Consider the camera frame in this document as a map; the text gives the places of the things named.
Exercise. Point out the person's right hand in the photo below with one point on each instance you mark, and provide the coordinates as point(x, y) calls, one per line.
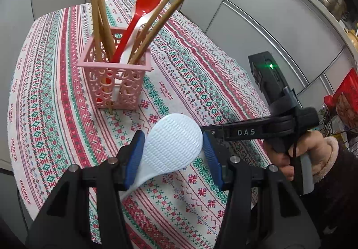
point(279, 162)

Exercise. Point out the white plastic spoon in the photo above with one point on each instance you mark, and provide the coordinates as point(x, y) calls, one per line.
point(130, 44)

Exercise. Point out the pink perforated plastic basket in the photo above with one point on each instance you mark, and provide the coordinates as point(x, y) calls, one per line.
point(125, 95)

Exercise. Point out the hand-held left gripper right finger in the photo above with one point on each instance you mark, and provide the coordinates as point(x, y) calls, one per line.
point(212, 159)

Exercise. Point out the red food package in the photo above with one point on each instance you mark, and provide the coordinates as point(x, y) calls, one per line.
point(346, 95)

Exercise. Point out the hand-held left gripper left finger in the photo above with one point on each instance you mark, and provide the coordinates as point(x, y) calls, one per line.
point(134, 156)

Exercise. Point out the red green patterned tablecloth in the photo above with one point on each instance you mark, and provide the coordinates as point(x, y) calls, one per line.
point(70, 125)

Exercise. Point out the person's right forearm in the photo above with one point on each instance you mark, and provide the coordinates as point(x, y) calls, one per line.
point(335, 181)

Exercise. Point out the white textured rice paddle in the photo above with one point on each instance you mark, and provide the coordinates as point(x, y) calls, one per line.
point(170, 148)

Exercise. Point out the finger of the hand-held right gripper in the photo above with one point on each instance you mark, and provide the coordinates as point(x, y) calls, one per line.
point(240, 132)

